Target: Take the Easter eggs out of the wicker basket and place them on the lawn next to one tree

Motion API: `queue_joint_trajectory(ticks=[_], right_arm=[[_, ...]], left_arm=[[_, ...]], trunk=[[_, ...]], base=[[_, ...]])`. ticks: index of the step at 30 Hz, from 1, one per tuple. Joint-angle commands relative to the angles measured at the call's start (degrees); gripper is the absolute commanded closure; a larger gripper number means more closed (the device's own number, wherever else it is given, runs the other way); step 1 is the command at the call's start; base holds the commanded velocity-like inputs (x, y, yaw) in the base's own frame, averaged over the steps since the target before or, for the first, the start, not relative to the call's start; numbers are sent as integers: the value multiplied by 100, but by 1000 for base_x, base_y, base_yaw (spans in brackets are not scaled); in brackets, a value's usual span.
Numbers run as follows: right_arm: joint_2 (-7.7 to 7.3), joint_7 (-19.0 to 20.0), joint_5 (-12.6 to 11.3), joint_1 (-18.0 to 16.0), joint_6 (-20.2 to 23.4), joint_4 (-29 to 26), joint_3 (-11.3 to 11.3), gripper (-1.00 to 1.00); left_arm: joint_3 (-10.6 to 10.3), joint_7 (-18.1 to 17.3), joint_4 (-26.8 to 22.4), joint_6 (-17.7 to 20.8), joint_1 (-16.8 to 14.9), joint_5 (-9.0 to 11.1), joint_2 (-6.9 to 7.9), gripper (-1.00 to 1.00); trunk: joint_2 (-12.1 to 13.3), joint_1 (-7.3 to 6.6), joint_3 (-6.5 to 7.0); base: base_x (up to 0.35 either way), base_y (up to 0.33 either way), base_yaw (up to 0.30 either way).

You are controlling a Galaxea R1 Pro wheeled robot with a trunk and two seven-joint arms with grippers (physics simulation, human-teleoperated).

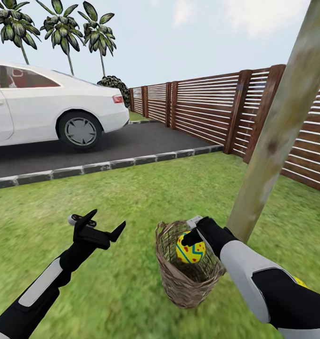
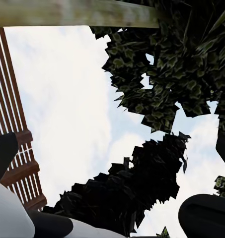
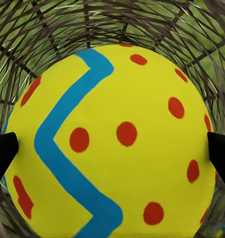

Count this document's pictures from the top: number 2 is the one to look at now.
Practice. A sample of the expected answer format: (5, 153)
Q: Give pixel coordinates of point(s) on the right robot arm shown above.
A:
(16, 221)

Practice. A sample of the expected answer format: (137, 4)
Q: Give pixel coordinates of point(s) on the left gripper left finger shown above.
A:
(8, 149)

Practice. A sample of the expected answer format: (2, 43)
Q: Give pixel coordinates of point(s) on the tree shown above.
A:
(185, 37)
(118, 200)
(220, 186)

